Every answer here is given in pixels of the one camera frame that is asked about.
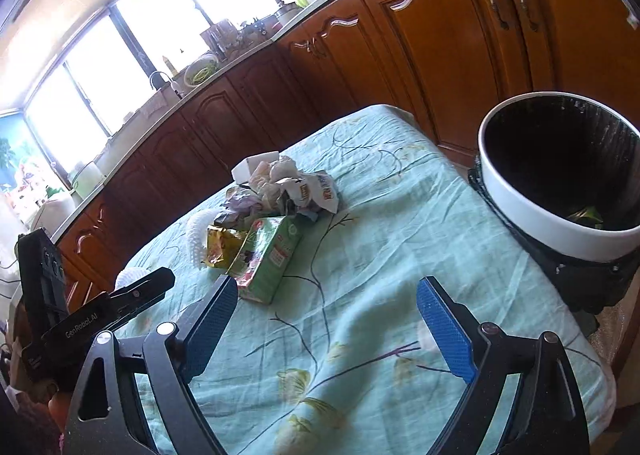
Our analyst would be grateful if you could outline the yellow snack packet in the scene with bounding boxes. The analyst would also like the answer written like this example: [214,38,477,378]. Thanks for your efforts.
[206,225,250,270]

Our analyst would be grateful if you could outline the metal sink faucet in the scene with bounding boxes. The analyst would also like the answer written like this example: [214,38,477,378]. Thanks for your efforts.
[149,70,183,100]

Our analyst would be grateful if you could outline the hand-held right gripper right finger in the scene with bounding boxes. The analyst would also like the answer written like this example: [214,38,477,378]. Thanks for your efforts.
[416,276,591,455]

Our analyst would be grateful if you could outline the metal cabinet handle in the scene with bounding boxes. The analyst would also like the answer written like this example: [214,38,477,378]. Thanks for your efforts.
[515,0,541,33]
[485,0,511,30]

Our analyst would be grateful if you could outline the kitchen window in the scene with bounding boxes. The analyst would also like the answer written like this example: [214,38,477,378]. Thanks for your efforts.
[22,0,281,176]

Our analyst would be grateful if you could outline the white foam block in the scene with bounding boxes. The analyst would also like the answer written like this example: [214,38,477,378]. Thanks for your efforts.
[231,151,282,184]

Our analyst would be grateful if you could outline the white plastic container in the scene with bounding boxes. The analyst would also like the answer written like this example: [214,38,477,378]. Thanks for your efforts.
[30,190,78,236]

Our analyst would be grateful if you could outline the white tissue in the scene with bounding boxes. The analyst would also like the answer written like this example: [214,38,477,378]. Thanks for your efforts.
[250,156,301,213]

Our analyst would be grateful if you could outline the white round trash bin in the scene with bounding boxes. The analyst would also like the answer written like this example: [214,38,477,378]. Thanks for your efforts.
[477,91,640,263]

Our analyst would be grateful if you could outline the grey speckled kitchen countertop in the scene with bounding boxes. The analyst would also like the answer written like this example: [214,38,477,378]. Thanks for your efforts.
[50,0,491,246]

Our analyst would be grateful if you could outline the purple wrapper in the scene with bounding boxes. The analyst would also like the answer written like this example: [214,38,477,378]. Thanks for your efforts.
[220,187,266,228]

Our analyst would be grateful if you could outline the wall poster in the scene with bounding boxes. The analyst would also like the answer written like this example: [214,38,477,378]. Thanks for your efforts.
[0,110,56,196]

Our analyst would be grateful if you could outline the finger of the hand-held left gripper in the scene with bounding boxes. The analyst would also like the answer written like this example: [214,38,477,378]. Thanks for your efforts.
[107,267,176,331]

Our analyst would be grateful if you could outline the green crumpled wrapper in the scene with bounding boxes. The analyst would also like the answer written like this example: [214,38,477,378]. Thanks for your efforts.
[567,206,607,226]

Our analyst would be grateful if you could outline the small steel pot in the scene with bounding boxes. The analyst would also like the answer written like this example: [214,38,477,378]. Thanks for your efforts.
[272,2,301,28]

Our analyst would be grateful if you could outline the bowl of green vegetables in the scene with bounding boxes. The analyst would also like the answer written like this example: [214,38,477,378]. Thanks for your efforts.
[182,54,221,86]

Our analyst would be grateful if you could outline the green floral tablecloth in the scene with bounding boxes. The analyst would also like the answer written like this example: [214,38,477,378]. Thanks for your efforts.
[115,104,616,455]

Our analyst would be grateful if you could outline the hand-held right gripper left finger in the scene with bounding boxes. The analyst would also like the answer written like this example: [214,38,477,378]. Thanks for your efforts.
[64,276,239,455]

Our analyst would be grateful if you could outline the utensil holder with utensils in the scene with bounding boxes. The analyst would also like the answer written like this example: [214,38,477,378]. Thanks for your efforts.
[200,20,241,56]

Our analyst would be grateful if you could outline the wooden lower kitchen cabinet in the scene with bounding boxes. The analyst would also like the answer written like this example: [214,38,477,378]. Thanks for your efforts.
[50,0,640,316]

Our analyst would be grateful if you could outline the green tissue box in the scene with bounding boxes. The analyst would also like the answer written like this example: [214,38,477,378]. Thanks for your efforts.
[227,216,304,306]

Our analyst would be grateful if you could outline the white trash bin, black liner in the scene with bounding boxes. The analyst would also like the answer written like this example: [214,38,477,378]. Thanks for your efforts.
[467,94,640,313]

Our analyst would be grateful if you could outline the printed wrapper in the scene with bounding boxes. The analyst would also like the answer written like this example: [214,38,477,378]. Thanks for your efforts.
[280,172,340,216]

